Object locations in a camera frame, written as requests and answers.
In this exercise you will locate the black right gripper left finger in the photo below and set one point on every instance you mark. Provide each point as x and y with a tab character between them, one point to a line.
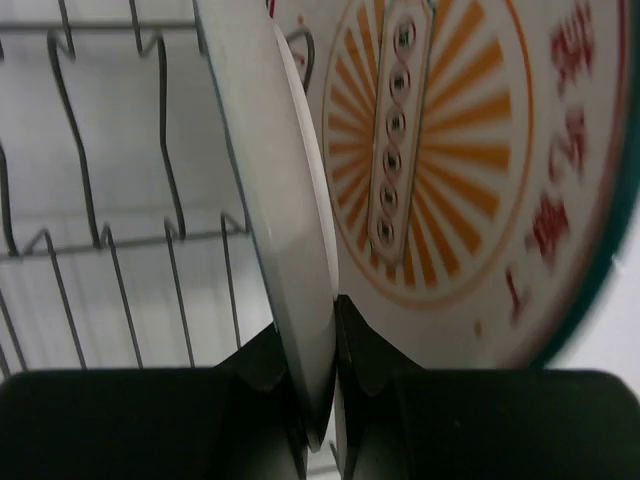
236	420

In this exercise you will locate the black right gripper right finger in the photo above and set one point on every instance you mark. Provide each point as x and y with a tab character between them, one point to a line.
397	420

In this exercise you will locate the green rimmed white plate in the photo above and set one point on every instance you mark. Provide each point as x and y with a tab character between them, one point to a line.
277	163

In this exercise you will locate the orange sunburst pattern plate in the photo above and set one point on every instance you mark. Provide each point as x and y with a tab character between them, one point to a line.
482	160

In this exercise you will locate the metal wire dish rack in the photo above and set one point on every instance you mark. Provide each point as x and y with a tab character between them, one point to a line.
123	237

